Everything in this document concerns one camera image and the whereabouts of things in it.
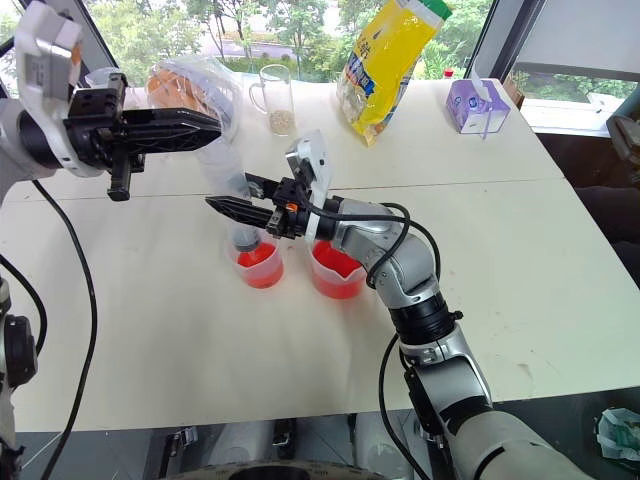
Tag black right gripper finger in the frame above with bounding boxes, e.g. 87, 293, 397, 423
205, 195, 276, 231
244, 171, 282, 199

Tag dark chair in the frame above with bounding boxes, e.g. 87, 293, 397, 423
572, 113, 640, 301

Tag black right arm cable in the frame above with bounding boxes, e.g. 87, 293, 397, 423
317, 201, 464, 480

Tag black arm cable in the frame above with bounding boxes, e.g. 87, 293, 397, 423
317, 201, 464, 480
0, 178, 99, 480

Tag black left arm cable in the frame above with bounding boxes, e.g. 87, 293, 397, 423
0, 178, 99, 480

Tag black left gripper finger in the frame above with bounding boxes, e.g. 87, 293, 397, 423
122, 124, 224, 156
122, 106, 222, 132

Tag glass mug with grains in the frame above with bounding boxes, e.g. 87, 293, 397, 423
248, 63, 297, 138

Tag metal table frame bracket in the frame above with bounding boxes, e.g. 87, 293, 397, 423
163, 424, 200, 459
271, 417, 297, 450

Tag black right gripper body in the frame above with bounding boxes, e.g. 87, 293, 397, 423
265, 176, 314, 241

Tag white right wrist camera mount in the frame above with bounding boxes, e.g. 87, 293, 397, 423
284, 128, 335, 242

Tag yellow snack bag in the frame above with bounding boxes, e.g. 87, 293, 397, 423
335, 0, 454, 149

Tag purple tissue box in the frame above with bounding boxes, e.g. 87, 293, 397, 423
444, 69, 513, 141

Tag bread in clear plastic bag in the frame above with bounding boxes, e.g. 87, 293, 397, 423
84, 55, 247, 147

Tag green plastic bag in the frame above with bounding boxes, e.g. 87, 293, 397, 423
596, 406, 640, 462

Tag plastic bottle with red liquid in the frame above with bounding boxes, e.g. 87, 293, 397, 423
198, 142, 269, 261

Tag clear cup with red liquid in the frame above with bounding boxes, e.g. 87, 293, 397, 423
222, 236, 287, 290
304, 238, 367, 301

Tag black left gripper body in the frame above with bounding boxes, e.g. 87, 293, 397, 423
63, 73, 147, 202

